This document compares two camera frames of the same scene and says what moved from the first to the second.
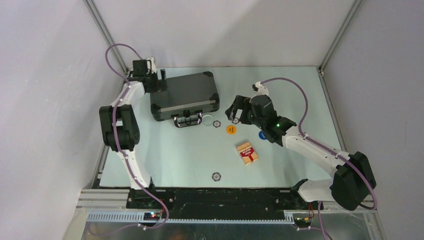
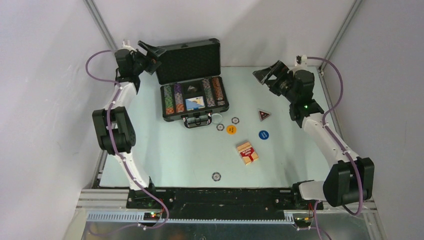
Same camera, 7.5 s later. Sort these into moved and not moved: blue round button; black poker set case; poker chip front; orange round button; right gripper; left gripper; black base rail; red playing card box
Moved: black poker set case; right gripper; left gripper
Not moved: orange round button; red playing card box; poker chip front; blue round button; black base rail
